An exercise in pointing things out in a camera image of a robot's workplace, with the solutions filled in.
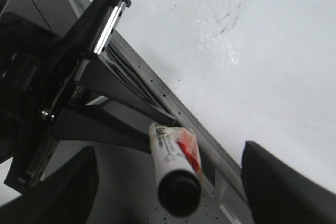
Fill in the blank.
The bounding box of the red round magnet taped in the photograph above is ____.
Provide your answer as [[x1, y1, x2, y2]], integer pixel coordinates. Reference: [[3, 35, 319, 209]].
[[176, 127, 203, 174]]

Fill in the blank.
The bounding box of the grey metal whiteboard tray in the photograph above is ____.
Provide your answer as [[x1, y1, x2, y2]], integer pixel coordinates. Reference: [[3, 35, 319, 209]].
[[73, 0, 254, 223]]

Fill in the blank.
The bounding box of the white whiteboard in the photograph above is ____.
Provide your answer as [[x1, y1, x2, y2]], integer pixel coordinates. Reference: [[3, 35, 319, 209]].
[[117, 0, 335, 191]]

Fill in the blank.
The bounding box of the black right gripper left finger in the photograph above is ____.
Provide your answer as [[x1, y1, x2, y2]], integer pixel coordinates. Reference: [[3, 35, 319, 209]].
[[1, 146, 99, 223]]

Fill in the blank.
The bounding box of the white marker pen black tip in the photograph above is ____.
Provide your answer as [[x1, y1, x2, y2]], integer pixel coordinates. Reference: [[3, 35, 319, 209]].
[[149, 122, 203, 218]]

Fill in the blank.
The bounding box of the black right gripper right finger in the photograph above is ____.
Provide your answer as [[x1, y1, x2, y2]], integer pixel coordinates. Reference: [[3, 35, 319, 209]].
[[241, 141, 335, 223]]

